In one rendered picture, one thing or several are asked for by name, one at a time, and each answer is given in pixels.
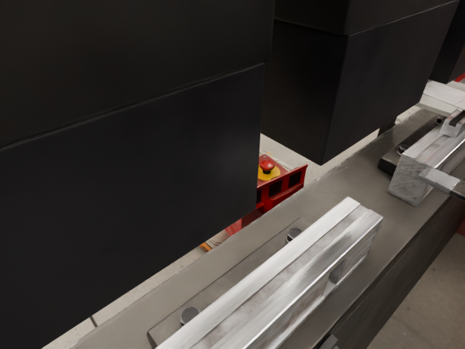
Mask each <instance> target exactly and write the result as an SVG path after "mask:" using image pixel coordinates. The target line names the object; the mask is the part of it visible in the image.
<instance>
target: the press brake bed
mask: <svg viewBox="0 0 465 349"><path fill-rule="evenodd" d="M464 219H465V202H464V201H462V200H460V199H458V198H456V197H453V198H452V199H451V201H450V202H449V203H448V204H447V205H446V207H445V208H444V209H443V210H442V211H441V212H440V214H438V216H437V217H436V218H435V219H434V220H433V221H432V223H431V224H430V225H429V226H428V227H427V229H426V230H425V231H424V232H423V233H422V234H421V235H420V236H419V237H418V238H417V240H416V241H415V242H414V243H413V244H412V246H411V247H410V248H409V249H408V250H407V251H406V252H405V253H404V254H403V256H402V257H401V258H400V259H399V260H398V262H397V263H396V264H395V265H394V266H393V268H391V270H389V271H388V273H387V274H386V275H385V276H384V277H383V279H382V280H381V281H380V282H379V283H378V285H377V286H376V287H375V288H374V289H373V290H372V291H371V292H370V293H369V295H368V296H367V297H366V298H365V299H364V301H363V302H362V303H361V304H360V305H359V306H358V307H357V308H356V309H355V310H354V312H353V313H352V314H351V315H350V316H349V318H348V319H347V320H346V321H345V322H344V323H343V324H342V325H341V326H340V328H339V329H338V330H337V331H336V332H335V333H334V336H335V337H336V338H337V339H338V340H339V343H338V345H337V347H338V348H339V349H366V348H367V347H368V345H370V343H371V342H372V340H373V339H374V338H375V336H376V335H377V334H378V333H379V332H380V330H381V329H382V327H383V326H384V325H385V324H386V323H387V321H388V320H389V318H390V317H391V316H392V315H393V314H394V312H395V311H396V309H397V308H398V306H400V304H401V303H402V302H403V300H404V299H405V297H406V296H407V295H408V294H409V293H410V291H411V290H412V288H413V287H414V286H415V285H416V284H417V282H418V281H419V279H420V278H421V277H422V276H423V274H424V273H425V272H426V270H427V269H428V268H429V266H430V265H431V264H432V262H433V261H434V260H435V258H436V257H437V256H438V255H439V253H440V252H441V251H442V249H443V248H444V247H445V246H446V244H447V243H448V242H449V240H450V239H451V238H452V237H453V236H454V234H455V233H456V231H457V229H458V228H459V226H460V225H461V223H462V222H463V221H464Z"/></svg>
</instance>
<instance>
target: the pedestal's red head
mask: <svg viewBox="0 0 465 349"><path fill-rule="evenodd" d="M264 160H269V161H272V162H273V163H274V164H275V166H276V167H277V168H279V170H280V176H278V177H276V178H274V179H272V180H270V181H264V180H261V179H258V178H257V185H258V187H257V199H256V209H255V210H253V211H252V212H250V213H249V214H247V215H245V216H244V217H242V218H241V219H240V220H238V221H236V222H235V223H234V224H231V225H230V226H229V227H227V228H226V229H225V230H226V232H227V233H228V234H229V235H230V236H232V235H234V234H235V233H236V232H238V231H240V230H241V229H243V228H244V227H245V226H247V225H249V224H250V223H251V222H253V221H254V220H256V219H257V218H258V217H260V216H262V215H263V214H265V213H266V212H268V211H269V210H271V209H272V208H274V207H275V206H277V205H278V204H279V203H281V202H283V201H284V200H285V199H287V198H288V197H290V196H291V195H293V194H294V193H296V192H297V191H299V190H300V189H301V188H303V187H304V178H305V174H306V170H307V168H308V164H307V163H306V164H304V165H302V166H300V167H299V168H296V169H294V170H292V171H288V170H286V169H285V168H283V167H282V166H281V165H280V164H279V163H277V162H276V161H274V160H273V159H272V158H271V157H269V156H268V155H267V154H264V155H262V156H259V164H260V163H261V161H264Z"/></svg>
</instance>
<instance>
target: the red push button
mask: <svg viewBox="0 0 465 349"><path fill-rule="evenodd" d="M259 166H260V168H261V169H262V172H263V173H264V174H266V175H268V174H270V173H271V170H272V169H273V168H274V167H275V164H274V163H273V162H272V161H269V160H264V161H261V163H260V165H259Z"/></svg>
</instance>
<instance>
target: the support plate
mask: <svg viewBox="0 0 465 349"><path fill-rule="evenodd" d="M441 84H443V83H441ZM444 85H446V86H449V87H452V88H454V89H458V90H460V91H463V92H465V84H462V83H459V82H454V81H451V82H449V83H448V84H444ZM415 106H417V107H420V108H423V109H426V110H428V111H432V112H435V113H437V114H441V115H443V116H447V117H449V116H450V115H451V114H453V113H454V112H455V111H457V110H458V109H459V108H457V107H454V106H453V105H449V104H447V103H445V102H442V101H440V100H437V99H434V98H431V97H430V96H427V95H424V94H423V95H422V97H421V100H420V102H418V103H417V104H416V105H415Z"/></svg>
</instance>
